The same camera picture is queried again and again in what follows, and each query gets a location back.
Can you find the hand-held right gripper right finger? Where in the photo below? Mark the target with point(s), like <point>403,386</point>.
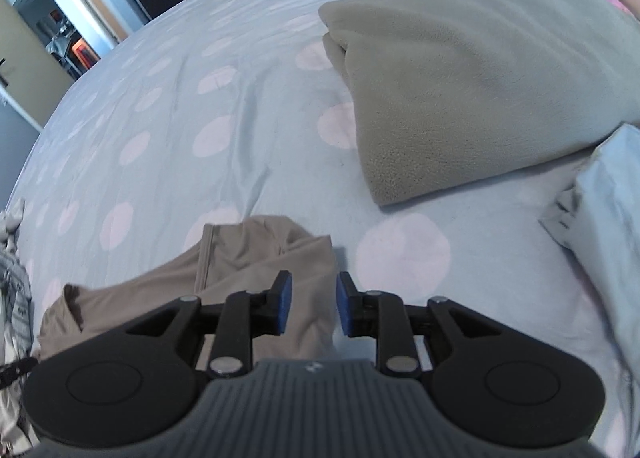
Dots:
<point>344,305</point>

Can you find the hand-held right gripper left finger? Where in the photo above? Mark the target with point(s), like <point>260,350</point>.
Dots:
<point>284,300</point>

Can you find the brown garment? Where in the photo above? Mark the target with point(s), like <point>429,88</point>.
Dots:
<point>240,258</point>

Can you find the bed with dotted grey sheet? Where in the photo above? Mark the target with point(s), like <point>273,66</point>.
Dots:
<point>200,63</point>

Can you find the folded grey-beige fleece blanket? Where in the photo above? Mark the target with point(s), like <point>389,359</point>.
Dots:
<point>475,78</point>

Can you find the grey checked garment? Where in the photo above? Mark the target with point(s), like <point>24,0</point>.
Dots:
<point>15,298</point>

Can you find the light blue cloth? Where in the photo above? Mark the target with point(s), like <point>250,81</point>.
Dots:
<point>610,218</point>

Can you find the orange object in hallway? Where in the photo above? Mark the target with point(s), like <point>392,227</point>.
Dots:
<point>84,53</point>

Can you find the beige door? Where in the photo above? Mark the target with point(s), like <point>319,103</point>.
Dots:
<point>30,68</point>

